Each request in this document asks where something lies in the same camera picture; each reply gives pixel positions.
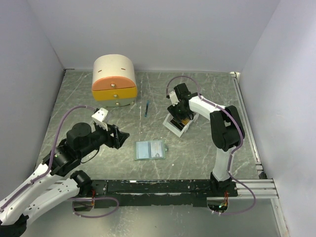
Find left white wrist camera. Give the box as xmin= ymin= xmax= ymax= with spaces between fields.
xmin=91 ymin=108 xmax=109 ymax=131

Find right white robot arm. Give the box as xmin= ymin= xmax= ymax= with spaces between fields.
xmin=163 ymin=83 xmax=245 ymax=197

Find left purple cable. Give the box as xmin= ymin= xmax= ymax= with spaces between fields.
xmin=0 ymin=105 xmax=99 ymax=213

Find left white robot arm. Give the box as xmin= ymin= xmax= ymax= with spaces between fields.
xmin=0 ymin=122 xmax=130 ymax=237

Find black credit card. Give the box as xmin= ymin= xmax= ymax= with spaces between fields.
xmin=170 ymin=118 xmax=185 ymax=131

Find white plastic tray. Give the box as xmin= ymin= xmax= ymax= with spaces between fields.
xmin=162 ymin=113 xmax=199 ymax=138

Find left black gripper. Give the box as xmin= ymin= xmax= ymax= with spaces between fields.
xmin=78 ymin=120 xmax=130 ymax=158

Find beige mini drawer cabinet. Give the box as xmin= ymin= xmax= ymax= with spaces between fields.
xmin=91 ymin=54 xmax=138 ymax=107

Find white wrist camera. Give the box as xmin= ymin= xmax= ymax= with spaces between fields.
xmin=168 ymin=90 xmax=180 ymax=106
xmin=91 ymin=108 xmax=109 ymax=131

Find blue pen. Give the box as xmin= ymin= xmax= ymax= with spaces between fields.
xmin=144 ymin=100 xmax=150 ymax=117

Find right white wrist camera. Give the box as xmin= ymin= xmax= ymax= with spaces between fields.
xmin=168 ymin=90 xmax=180 ymax=106

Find black base bar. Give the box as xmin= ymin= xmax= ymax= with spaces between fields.
xmin=75 ymin=179 xmax=237 ymax=208

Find mint green card holder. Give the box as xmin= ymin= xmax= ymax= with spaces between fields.
xmin=135 ymin=140 xmax=168 ymax=161

